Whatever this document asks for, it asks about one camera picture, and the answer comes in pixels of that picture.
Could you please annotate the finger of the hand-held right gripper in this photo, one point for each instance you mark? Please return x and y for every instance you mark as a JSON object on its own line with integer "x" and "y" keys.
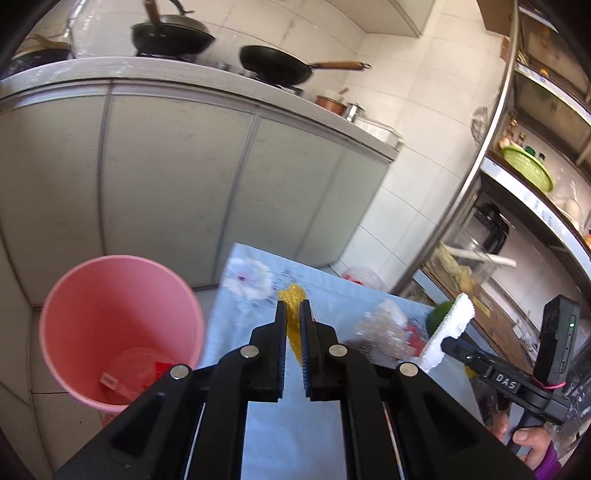
{"x": 464, "y": 354}

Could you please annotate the green bell pepper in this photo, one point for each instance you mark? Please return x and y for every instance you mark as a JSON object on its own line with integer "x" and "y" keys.
{"x": 436, "y": 316}

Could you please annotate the dark wok lid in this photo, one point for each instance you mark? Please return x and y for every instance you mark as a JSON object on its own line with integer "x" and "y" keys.
{"x": 180, "y": 19}

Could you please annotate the yellow mesh wrapper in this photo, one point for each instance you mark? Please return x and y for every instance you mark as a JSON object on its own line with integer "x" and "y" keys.
{"x": 293, "y": 300}

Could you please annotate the corn cob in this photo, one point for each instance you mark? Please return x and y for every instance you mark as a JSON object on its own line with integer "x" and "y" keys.
{"x": 448, "y": 265}

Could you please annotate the white foam piece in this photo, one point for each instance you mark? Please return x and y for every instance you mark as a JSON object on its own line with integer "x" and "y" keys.
{"x": 450, "y": 323}

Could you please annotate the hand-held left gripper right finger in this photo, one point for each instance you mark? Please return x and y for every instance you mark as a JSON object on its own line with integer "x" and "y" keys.
{"x": 307, "y": 350}

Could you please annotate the copper pot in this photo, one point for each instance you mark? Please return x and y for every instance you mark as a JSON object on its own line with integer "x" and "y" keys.
{"x": 330, "y": 105}

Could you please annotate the black lidded wok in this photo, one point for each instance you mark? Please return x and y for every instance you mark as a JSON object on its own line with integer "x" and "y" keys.
{"x": 166, "y": 39}

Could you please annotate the person's right hand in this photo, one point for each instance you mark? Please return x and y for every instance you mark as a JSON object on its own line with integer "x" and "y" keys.
{"x": 531, "y": 445}

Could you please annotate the green plastic basket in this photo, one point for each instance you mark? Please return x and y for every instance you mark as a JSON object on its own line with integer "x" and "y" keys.
{"x": 526, "y": 166}

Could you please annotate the gas stove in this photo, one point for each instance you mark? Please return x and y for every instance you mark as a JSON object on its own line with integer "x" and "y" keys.
{"x": 225, "y": 66}

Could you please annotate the red and white plastic bag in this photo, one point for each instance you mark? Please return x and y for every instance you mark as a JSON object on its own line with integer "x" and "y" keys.
{"x": 364, "y": 277}

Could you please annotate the crumpled clear plastic wrapper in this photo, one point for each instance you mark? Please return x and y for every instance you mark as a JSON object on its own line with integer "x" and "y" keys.
{"x": 385, "y": 323}

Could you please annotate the cardboard box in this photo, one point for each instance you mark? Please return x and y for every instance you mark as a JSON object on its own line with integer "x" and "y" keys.
{"x": 496, "y": 14}

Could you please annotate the yellow potato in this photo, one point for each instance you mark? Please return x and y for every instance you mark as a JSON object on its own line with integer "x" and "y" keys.
{"x": 466, "y": 279}

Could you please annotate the clear plastic container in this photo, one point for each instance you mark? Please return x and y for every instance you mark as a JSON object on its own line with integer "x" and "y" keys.
{"x": 466, "y": 235}

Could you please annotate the white radish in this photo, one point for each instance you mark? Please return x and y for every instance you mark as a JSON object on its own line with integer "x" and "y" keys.
{"x": 498, "y": 261}

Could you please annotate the pink plastic bucket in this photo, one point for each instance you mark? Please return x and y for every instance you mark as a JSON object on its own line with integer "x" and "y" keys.
{"x": 115, "y": 314}

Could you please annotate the wall cabinet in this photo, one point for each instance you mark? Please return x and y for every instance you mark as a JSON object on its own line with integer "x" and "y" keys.
{"x": 411, "y": 14}

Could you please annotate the grey kitchen counter cabinet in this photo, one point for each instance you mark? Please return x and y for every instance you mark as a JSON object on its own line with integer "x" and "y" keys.
{"x": 175, "y": 175}

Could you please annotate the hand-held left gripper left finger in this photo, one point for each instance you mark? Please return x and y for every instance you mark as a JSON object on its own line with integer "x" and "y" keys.
{"x": 280, "y": 350}

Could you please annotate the small steel pot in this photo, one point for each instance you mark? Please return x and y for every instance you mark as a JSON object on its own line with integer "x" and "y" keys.
{"x": 353, "y": 113}

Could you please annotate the metal strainer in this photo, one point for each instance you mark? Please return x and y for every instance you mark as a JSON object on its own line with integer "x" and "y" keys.
{"x": 482, "y": 124}

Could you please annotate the white rectangular container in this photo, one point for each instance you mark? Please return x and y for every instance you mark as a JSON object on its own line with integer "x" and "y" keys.
{"x": 376, "y": 127}

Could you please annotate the clear red plastic packaging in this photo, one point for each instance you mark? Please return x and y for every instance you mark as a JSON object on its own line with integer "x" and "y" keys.
{"x": 134, "y": 369}

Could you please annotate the blue floral tablecloth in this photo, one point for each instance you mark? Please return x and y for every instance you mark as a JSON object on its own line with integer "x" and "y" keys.
{"x": 231, "y": 332}

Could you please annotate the metal shelf rack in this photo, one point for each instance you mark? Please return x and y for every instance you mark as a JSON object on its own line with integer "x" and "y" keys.
{"x": 496, "y": 124}

